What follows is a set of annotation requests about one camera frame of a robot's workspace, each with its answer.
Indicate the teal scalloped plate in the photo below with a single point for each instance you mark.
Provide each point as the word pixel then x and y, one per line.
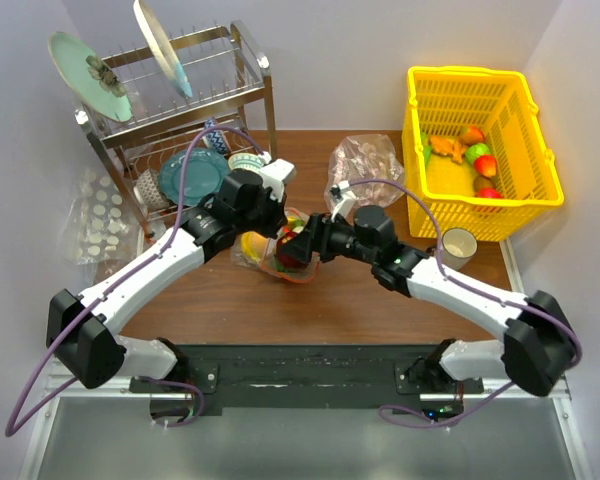
pixel 205 172

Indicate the yellow plastic basket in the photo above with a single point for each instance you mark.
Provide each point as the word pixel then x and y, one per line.
pixel 442 100

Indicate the dark green toy lime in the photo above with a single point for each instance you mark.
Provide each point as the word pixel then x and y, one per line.
pixel 286 270

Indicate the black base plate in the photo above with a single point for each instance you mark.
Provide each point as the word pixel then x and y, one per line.
pixel 317 377

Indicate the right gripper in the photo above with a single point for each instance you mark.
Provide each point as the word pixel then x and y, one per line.
pixel 316 237

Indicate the yellow inside patterned bowl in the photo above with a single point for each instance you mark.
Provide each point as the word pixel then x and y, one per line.
pixel 246 161

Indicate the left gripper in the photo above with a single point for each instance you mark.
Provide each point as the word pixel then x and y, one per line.
pixel 277 213

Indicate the grey patterned bowl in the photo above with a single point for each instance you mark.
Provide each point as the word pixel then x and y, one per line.
pixel 148 193

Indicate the crumpled pink printed bag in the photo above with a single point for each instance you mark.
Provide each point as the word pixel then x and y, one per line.
pixel 368 156

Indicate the clear zip top bag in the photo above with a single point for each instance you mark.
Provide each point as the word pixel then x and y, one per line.
pixel 269 262

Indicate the metal dish rack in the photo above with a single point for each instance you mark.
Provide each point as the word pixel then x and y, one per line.
pixel 227 69

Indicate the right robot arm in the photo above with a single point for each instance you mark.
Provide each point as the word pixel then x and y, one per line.
pixel 533 343

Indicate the brown toy cookie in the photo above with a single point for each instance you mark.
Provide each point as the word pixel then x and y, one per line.
pixel 454 149

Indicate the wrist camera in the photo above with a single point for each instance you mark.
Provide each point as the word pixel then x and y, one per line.
pixel 344 199
pixel 276 175

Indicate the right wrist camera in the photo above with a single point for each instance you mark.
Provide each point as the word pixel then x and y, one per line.
pixel 344 199

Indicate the brown toy kiwi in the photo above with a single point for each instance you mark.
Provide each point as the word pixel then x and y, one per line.
pixel 481 182

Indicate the dark red toy fruit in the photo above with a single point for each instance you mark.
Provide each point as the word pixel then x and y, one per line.
pixel 285 259

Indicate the white enamel mug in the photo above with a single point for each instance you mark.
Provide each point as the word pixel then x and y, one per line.
pixel 458 247

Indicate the blue zigzag bowl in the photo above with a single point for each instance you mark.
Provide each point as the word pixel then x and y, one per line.
pixel 216 141

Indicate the polka dot plastic bag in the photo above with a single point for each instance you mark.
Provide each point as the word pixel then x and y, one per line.
pixel 101 234

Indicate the aluminium frame rail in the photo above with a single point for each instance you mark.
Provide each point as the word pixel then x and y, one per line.
pixel 118 388

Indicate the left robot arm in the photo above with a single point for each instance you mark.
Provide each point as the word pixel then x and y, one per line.
pixel 83 331

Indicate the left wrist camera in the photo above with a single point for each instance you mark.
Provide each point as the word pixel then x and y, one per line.
pixel 276 175

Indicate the mint green flower plate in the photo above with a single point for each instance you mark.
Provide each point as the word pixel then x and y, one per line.
pixel 89 77

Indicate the beige and blue plate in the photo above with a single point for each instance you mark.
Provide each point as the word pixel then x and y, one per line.
pixel 161 48

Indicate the light green toy apple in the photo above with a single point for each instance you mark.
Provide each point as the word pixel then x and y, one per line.
pixel 475 151

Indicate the green toy vegetable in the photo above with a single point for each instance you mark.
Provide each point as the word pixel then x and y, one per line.
pixel 427 148

